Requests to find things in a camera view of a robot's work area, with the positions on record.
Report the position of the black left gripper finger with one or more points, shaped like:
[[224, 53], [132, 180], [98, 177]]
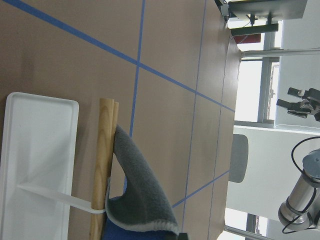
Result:
[[183, 236]]

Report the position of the grey blue-lined towel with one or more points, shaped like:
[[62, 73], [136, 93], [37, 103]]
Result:
[[143, 211]]

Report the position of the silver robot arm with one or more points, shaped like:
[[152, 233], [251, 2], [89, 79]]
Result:
[[301, 209]]

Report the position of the left wooden rack dowel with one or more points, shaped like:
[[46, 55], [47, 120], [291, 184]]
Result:
[[95, 204]]

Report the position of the wooden rack dowel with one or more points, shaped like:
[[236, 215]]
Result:
[[108, 122], [95, 204]]

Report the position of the right wooden rack dowel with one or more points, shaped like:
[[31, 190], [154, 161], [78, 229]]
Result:
[[108, 122]]

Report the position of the white towel rack stand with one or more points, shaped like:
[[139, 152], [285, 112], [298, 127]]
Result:
[[36, 168]]

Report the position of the red box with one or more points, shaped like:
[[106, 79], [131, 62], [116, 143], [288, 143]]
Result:
[[248, 39]]

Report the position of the black monitor stand base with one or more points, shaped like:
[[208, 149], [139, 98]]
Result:
[[252, 30]]

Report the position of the black computer monitor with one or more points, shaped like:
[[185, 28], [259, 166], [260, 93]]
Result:
[[262, 9]]

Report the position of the aluminium frame bar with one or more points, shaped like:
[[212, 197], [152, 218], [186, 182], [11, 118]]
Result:
[[279, 52]]

